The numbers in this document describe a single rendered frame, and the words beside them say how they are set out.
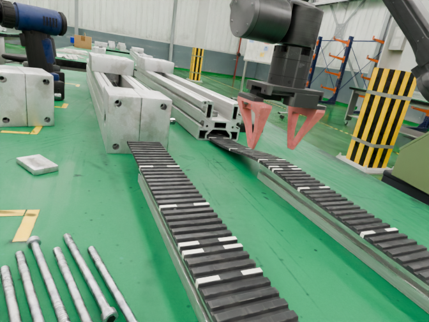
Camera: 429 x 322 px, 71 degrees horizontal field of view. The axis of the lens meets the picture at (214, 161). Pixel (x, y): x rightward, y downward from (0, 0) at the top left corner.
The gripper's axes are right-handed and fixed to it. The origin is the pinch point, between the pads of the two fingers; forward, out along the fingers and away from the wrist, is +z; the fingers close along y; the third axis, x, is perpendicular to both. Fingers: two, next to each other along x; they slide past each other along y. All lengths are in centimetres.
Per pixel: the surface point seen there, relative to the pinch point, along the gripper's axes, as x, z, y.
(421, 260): 25.8, 2.5, 1.3
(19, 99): -24.8, 0.9, 37.1
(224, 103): -23.5, -1.8, -2.6
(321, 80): -864, 13, -841
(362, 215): 18.6, 2.3, 0.2
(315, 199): 14.3, 2.3, 3.2
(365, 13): -737, -210, -827
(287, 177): 8.4, 2.2, 2.8
